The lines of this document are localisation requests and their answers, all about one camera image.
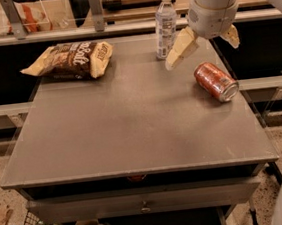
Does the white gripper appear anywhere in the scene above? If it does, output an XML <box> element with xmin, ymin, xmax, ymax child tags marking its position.
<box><xmin>165</xmin><ymin>0</ymin><xmax>240</xmax><ymax>70</ymax></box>

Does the orange soda can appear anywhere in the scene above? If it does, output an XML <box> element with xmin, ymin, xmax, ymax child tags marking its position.
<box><xmin>193</xmin><ymin>62</ymin><xmax>239</xmax><ymax>103</ymax></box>

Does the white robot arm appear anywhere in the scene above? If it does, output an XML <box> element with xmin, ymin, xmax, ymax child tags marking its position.
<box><xmin>165</xmin><ymin>0</ymin><xmax>282</xmax><ymax>80</ymax></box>

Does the clear plastic water bottle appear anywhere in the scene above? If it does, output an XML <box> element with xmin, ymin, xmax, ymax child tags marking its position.
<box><xmin>155</xmin><ymin>0</ymin><xmax>177</xmax><ymax>59</ymax></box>

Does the brown yellow chip bag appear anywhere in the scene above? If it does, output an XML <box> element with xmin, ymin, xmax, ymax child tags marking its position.
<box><xmin>21</xmin><ymin>41</ymin><xmax>113</xmax><ymax>80</ymax></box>

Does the red object inside drawer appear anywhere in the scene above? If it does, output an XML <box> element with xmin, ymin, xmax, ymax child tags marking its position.
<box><xmin>127</xmin><ymin>174</ymin><xmax>146</xmax><ymax>183</ymax></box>

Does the orange white bag on shelf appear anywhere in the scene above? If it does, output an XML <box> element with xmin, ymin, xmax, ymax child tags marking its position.
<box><xmin>15</xmin><ymin>3</ymin><xmax>53</xmax><ymax>33</ymax></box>

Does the metal drawer knob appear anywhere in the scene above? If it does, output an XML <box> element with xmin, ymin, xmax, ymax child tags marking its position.
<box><xmin>140</xmin><ymin>201</ymin><xmax>151</xmax><ymax>214</ymax></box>

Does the grey cabinet drawer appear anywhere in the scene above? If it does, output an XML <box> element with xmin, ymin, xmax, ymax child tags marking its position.
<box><xmin>26</xmin><ymin>177</ymin><xmax>260</xmax><ymax>224</ymax></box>

